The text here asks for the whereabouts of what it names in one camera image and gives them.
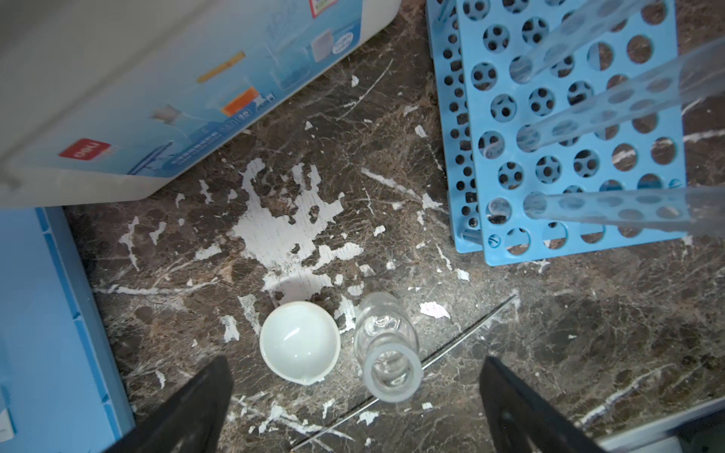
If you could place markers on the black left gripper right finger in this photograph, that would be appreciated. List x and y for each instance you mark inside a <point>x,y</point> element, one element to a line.
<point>520,420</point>

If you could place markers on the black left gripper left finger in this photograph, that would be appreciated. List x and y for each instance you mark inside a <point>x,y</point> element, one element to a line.
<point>191,420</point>

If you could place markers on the clear glass beaker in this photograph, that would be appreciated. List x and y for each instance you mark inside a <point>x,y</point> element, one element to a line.
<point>381,319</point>

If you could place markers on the blue-capped test tube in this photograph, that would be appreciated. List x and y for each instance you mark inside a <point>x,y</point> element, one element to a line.
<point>697,211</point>
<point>694,75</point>
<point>590,21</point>

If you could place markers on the thin glass stirring rod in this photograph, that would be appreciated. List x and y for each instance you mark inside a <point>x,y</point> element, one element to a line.
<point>414,371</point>

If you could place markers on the blue plastic box lid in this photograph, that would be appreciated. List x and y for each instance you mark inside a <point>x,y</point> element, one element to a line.
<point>60,387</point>

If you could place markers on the white evaporating dish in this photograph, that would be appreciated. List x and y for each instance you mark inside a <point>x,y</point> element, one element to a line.
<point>300,342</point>

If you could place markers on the blue test tube rack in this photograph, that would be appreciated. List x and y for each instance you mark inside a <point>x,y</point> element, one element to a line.
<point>473,44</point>

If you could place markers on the white plastic storage box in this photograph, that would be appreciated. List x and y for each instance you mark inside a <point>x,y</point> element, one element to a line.
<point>105,101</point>

